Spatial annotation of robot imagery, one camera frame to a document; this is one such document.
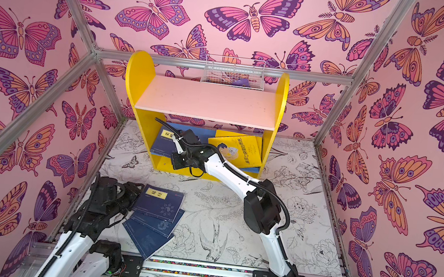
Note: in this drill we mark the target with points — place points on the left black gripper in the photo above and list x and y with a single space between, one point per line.
131 192

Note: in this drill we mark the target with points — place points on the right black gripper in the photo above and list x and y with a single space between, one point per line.
179 160

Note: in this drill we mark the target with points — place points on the navy book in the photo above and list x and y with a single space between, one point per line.
159 203
147 241
164 144

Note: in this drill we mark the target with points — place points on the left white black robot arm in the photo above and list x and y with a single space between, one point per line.
80 252

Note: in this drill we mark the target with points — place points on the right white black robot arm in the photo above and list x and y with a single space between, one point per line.
263 210

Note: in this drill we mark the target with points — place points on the yellow wooden bookshelf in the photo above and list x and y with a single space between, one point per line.
155 97

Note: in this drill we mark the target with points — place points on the navy book bottom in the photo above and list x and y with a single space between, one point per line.
147 241

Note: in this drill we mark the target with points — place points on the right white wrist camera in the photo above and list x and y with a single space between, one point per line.
176 141

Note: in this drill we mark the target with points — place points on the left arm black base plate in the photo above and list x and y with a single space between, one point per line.
131 266

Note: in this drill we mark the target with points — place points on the clear wire basket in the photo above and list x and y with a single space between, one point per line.
234 71

